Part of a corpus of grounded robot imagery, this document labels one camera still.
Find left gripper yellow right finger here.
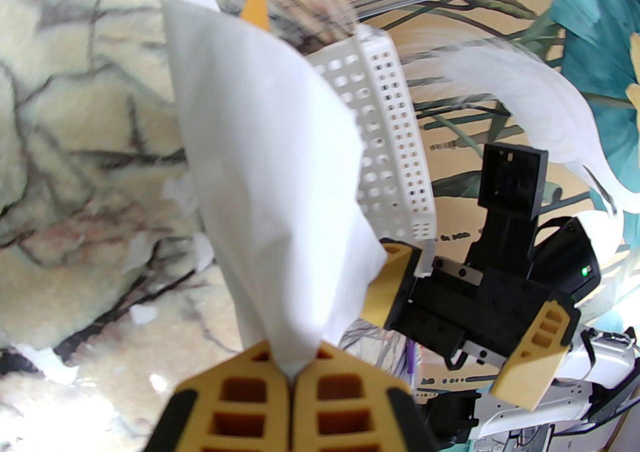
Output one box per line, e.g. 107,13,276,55
293,342,437,452

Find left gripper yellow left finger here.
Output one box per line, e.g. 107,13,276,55
149,340,294,452

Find white paper napkin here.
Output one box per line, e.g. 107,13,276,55
160,0,389,375

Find orange plastic knife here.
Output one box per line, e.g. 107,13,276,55
239,0,271,32

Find white perforated plastic basket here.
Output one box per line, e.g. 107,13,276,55
304,24,439,276

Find white paper scrap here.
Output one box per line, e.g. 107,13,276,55
19,344,79,384

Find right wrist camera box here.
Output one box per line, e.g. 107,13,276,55
477,142,550,286

